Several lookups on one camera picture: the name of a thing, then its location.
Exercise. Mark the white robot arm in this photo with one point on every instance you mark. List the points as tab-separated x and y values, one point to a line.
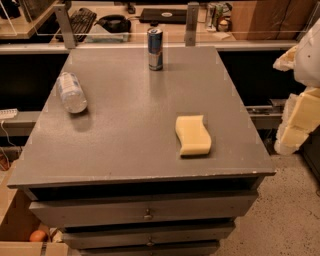
307	58

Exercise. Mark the bottom drawer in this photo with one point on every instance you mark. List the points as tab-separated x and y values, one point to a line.
202	248

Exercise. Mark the orange ball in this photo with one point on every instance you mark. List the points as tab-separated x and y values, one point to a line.
38	236

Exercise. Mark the grey drawer cabinet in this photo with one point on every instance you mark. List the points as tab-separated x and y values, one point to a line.
125	144

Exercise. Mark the black keyboard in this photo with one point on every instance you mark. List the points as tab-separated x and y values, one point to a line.
81	22

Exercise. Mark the white power strip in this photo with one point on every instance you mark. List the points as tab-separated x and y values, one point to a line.
8	113

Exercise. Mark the top drawer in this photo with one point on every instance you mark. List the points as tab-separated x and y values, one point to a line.
98	212

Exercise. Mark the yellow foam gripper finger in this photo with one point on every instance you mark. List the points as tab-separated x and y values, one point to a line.
301	116
286	61

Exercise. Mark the cardboard box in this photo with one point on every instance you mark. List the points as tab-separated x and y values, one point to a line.
17	223

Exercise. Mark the yellow sponge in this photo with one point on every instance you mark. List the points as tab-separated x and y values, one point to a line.
193	135

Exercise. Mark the middle drawer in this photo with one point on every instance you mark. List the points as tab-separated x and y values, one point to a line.
148	236

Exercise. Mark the metal rail bracket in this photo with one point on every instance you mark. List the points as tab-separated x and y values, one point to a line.
267	116

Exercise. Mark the red bull can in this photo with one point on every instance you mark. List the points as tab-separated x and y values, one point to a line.
155	45

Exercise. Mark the clear plastic water bottle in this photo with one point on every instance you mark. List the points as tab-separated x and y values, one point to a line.
71	93

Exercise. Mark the black headphones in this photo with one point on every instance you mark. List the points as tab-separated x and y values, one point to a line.
115	23

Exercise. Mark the black laptop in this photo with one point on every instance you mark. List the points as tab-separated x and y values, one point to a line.
165	16

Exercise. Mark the drawer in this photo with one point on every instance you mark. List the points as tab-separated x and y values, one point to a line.
98	212
202	248
148	236

